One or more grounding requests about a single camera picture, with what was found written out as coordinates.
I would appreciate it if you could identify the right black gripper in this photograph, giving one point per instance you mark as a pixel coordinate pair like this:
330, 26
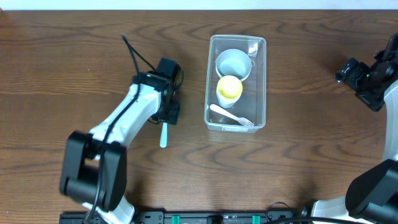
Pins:
347, 75

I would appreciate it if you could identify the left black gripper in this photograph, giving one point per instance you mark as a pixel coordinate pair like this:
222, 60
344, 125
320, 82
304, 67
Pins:
170, 114

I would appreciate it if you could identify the light blue plastic spoon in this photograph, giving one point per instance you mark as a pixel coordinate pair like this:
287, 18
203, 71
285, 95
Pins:
164, 136

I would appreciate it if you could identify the white plastic cup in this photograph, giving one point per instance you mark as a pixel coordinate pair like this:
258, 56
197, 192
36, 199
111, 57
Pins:
221, 96

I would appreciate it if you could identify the yellow plastic cup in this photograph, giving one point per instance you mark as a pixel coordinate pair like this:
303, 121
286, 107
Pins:
230, 87

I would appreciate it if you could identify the grey plastic bowl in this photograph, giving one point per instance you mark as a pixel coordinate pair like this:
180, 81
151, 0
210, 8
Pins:
233, 62

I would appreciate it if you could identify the white plastic fork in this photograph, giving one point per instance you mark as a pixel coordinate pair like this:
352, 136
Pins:
241, 120

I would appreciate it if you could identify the grey plastic cup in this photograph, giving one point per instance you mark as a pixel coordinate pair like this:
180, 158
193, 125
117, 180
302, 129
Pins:
227, 103

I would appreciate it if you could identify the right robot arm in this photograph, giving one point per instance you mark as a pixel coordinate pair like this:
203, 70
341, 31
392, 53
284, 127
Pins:
372, 196

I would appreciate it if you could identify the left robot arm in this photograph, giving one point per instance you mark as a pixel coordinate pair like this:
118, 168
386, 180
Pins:
94, 171

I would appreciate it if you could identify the clear plastic storage container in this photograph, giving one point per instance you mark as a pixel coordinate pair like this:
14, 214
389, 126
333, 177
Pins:
252, 102

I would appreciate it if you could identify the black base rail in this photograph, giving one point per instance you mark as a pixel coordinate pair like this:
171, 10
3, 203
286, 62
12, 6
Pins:
158, 217

